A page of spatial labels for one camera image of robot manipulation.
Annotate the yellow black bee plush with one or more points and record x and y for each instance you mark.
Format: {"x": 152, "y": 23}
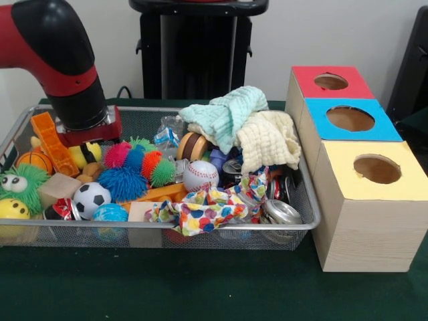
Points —
{"x": 83, "y": 154}

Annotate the light blue waffle cloth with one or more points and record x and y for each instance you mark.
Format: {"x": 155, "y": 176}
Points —
{"x": 230, "y": 117}

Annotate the orange plastic tray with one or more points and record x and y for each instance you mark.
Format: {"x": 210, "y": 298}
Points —
{"x": 55, "y": 147}

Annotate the cream waffle cloth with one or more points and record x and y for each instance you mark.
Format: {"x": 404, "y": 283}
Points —
{"x": 267, "y": 140}

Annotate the clear mesh bin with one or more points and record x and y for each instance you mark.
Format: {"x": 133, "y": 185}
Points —
{"x": 234, "y": 239}

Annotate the black and white soccer ball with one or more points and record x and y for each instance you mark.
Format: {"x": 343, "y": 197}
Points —
{"x": 92, "y": 200}

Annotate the multicolour spiky caterpillar toy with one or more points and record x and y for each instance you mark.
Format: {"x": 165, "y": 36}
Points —
{"x": 133, "y": 157}

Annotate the large blue spiky ball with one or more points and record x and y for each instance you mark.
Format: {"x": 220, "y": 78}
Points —
{"x": 123, "y": 184}

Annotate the white baseball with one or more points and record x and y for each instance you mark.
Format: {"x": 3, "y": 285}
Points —
{"x": 200, "y": 175}

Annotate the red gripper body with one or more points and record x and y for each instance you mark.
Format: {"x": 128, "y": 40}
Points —
{"x": 97, "y": 133}

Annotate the colourful spotted cloth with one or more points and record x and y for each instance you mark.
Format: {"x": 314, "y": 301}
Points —
{"x": 200, "y": 214}

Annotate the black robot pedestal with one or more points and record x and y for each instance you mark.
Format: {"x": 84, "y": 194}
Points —
{"x": 200, "y": 67}

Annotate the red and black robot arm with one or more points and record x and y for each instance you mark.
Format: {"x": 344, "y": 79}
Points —
{"x": 60, "y": 60}

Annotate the green googly-eyed puffer ball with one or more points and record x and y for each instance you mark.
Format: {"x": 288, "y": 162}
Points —
{"x": 20, "y": 184}

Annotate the dark green table cloth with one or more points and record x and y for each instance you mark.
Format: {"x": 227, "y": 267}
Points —
{"x": 167, "y": 284}

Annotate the black furniture frame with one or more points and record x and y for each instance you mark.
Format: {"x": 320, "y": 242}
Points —
{"x": 411, "y": 67}

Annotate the wooden box with three holes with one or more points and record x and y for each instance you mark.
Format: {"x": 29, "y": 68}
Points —
{"x": 368, "y": 234}

